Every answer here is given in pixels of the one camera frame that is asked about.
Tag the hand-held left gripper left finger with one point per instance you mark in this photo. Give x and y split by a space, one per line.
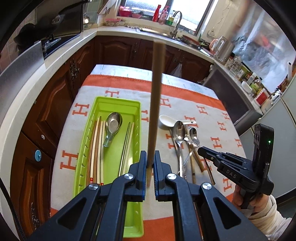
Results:
143 176

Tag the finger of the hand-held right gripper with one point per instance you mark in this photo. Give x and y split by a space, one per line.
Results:
208 157
217 153

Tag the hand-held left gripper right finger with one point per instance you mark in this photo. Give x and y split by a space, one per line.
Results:
157 176

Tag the small metal spoon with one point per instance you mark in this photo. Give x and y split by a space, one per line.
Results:
193 134

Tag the green plastic utensil tray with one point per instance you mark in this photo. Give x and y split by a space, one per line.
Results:
111 162

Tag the large metal spoon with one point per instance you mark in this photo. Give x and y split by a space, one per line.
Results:
179 132

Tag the metal fork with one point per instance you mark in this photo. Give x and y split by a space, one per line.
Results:
190 122

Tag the white ceramic spoon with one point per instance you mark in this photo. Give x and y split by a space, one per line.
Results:
166 120

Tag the wide metal soup spoon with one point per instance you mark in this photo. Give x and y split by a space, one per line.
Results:
113 124

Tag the plain tan wooden chopstick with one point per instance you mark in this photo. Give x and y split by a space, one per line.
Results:
154 104

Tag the person's right forearm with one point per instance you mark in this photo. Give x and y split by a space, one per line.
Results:
270 220

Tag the person's right hand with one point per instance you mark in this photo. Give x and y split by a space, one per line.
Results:
235 198

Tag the orange and grey printed blanket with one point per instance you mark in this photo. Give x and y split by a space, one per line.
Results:
208 111

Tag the grey metal freestanding cabinet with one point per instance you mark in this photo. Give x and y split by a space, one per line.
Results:
231 92

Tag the red label canister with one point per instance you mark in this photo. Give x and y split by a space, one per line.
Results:
261 97

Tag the white bowl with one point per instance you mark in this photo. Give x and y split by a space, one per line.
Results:
246 87

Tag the grey refrigerator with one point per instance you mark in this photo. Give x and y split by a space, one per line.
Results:
284 111

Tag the clear bottle green label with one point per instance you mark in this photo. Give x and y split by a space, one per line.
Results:
255 85

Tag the white plastic bottle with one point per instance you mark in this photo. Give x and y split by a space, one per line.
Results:
252 77

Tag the clear glass jar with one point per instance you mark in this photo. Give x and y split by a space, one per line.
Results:
234 64

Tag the hanging plastic bag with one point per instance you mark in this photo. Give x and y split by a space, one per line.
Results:
177 69

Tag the steel electric kettle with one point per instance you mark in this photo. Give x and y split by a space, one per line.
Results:
223 49

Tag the pink jug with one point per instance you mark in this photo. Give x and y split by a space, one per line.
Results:
214 45

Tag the blue round cabinet knob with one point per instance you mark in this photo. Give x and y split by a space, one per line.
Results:
37 155

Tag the white paper towel roll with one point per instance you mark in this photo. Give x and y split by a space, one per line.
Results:
289 69

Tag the red frying pan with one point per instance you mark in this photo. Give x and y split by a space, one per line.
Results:
189 39

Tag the brown wooden kitchen cabinets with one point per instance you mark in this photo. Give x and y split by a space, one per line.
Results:
115 51

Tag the steel sink faucet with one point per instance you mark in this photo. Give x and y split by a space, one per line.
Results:
177 23

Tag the steel kitchen sink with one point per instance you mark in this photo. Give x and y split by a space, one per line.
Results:
152 31

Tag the pink bottle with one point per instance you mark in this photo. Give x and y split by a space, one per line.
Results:
164 15

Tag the red bottle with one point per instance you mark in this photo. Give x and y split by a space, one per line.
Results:
155 12

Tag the kitchen window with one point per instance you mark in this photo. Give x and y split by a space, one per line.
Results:
161 9

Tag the pink lidded food container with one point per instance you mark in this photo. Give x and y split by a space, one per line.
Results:
113 22

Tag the small pink bowl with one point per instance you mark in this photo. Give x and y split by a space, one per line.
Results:
137 15

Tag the black gas stove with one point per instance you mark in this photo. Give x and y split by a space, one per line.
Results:
52 44

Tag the steel splash guard plate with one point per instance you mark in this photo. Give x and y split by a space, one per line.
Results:
20 67

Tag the steel teapot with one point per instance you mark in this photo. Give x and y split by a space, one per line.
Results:
86 20

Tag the pink plastic basin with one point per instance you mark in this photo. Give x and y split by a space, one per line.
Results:
126 11

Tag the black wok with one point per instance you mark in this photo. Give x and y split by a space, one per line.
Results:
27 32

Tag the plastic wall covering sheet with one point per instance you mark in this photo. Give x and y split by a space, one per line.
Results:
259 46

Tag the white wall socket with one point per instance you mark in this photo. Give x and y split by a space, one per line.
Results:
211 33

